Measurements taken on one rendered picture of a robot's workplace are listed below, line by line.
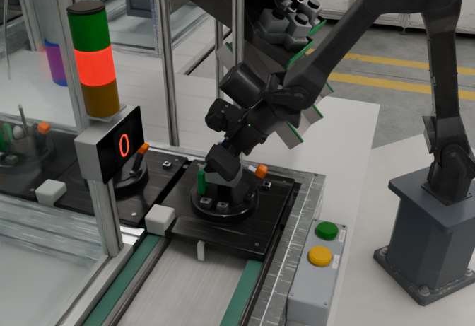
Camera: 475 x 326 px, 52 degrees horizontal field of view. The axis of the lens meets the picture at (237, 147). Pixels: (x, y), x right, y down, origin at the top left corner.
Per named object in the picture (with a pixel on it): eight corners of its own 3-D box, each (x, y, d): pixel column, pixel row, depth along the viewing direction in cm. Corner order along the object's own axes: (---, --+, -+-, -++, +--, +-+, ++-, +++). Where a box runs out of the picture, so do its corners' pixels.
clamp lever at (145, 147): (141, 169, 105) (150, 143, 100) (137, 174, 103) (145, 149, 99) (127, 161, 105) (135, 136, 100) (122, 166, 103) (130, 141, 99)
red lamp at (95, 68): (122, 73, 71) (117, 42, 68) (103, 88, 67) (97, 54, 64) (92, 69, 72) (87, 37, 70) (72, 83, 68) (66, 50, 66)
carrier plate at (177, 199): (295, 186, 107) (295, 178, 106) (264, 262, 88) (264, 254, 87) (194, 165, 114) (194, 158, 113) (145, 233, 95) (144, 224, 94)
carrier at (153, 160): (189, 164, 114) (185, 117, 108) (138, 230, 95) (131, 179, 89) (99, 146, 121) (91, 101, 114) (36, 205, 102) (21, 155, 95)
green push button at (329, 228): (338, 230, 95) (339, 223, 94) (335, 245, 92) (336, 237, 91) (318, 226, 96) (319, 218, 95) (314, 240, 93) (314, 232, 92)
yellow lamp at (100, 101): (126, 104, 74) (122, 74, 71) (109, 119, 70) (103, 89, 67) (97, 99, 75) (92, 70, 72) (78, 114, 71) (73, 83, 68)
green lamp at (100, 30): (117, 41, 68) (112, 6, 66) (97, 54, 64) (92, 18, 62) (87, 37, 70) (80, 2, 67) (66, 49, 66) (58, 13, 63)
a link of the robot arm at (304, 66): (449, -22, 73) (395, -65, 71) (461, -7, 66) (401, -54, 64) (325, 112, 88) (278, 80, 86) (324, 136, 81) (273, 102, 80)
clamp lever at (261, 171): (254, 193, 98) (269, 167, 93) (251, 199, 96) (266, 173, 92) (239, 184, 98) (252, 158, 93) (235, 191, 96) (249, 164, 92)
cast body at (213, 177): (242, 175, 98) (242, 146, 94) (235, 188, 95) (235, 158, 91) (203, 167, 100) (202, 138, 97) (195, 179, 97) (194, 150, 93)
